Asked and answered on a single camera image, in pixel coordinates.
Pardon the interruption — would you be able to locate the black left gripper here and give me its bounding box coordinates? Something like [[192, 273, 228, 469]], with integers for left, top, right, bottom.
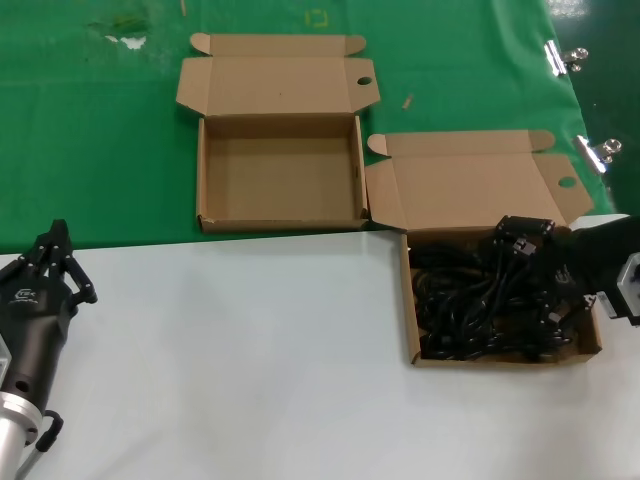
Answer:
[[0, 218, 100, 402]]

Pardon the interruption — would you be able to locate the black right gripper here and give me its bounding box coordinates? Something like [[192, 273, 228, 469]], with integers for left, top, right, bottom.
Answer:
[[496, 213, 640, 310]]

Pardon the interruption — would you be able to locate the open brown cardboard box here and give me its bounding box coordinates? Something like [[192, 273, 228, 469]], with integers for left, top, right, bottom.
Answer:
[[364, 128, 605, 369], [174, 32, 381, 235]]

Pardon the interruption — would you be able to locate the silver metal binder clip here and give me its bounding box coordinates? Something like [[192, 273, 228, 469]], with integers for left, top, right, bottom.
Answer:
[[543, 40, 590, 77], [573, 134, 625, 175]]

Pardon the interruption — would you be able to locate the green felt table cloth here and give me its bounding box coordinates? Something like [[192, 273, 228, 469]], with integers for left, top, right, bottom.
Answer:
[[0, 0, 621, 255]]

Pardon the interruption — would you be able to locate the black power cable pile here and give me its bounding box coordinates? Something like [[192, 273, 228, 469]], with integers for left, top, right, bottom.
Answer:
[[409, 234, 596, 364]]

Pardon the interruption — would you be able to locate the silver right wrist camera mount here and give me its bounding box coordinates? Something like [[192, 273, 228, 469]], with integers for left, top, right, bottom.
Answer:
[[597, 252, 640, 329]]

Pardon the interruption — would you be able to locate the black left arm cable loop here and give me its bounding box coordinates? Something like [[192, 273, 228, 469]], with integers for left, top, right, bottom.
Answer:
[[37, 408, 65, 454]]

